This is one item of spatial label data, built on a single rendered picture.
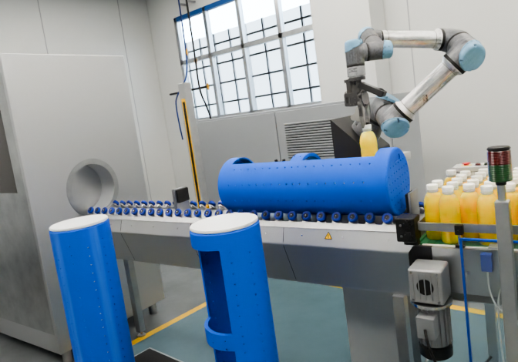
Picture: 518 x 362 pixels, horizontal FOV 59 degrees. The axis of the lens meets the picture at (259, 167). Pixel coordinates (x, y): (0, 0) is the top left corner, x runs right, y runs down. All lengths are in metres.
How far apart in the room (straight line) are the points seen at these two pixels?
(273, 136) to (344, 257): 2.24
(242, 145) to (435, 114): 1.86
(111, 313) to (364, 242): 1.28
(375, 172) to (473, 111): 2.80
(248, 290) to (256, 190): 0.53
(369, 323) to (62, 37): 5.43
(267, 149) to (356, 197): 2.34
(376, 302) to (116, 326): 1.30
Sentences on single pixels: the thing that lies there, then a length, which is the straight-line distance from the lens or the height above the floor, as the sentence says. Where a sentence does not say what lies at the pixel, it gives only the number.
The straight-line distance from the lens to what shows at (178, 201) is 2.65.
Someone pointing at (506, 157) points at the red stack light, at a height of 1.23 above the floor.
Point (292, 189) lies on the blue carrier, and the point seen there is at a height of 1.10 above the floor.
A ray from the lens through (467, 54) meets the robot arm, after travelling 2.11.
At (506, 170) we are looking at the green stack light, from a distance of 1.48.
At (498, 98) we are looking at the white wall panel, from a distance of 4.52.
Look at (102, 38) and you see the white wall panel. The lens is 7.01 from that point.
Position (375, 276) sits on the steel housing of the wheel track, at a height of 0.70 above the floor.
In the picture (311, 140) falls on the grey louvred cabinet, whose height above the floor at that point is 1.16.
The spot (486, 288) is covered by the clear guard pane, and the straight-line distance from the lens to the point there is 1.72.
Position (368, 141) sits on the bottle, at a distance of 1.94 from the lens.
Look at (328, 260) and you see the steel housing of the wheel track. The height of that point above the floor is 0.77.
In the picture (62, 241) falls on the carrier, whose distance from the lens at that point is 2.37.
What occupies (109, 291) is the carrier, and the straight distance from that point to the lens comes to 2.44.
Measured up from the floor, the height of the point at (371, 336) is 0.25.
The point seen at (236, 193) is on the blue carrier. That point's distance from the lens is 2.22.
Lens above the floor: 1.46
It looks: 7 degrees down
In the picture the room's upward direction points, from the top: 8 degrees counter-clockwise
